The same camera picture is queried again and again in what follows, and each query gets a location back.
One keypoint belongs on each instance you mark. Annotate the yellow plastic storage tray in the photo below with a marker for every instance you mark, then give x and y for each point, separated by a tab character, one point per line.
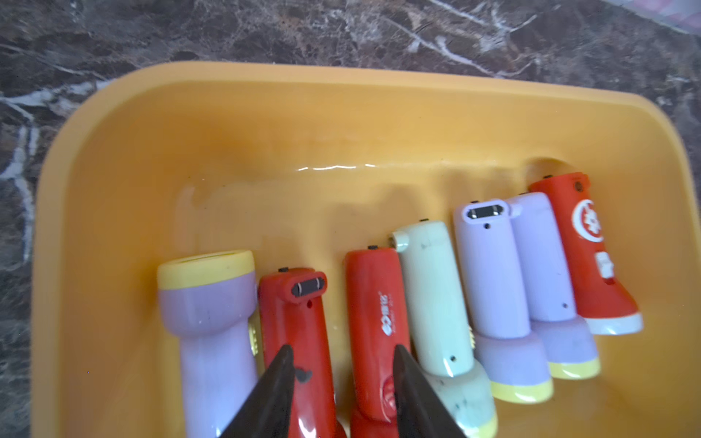
301	165

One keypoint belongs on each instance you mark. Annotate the purple flashlight yellow top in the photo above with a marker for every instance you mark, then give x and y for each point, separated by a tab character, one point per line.
206	301

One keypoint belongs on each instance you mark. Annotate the red flashlight white logo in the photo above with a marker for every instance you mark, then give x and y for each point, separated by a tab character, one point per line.
601	299

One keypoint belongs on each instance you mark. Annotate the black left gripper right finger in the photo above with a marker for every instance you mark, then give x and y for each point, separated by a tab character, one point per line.
420	413

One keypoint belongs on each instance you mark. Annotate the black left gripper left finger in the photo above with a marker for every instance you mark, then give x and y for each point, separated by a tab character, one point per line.
266	412

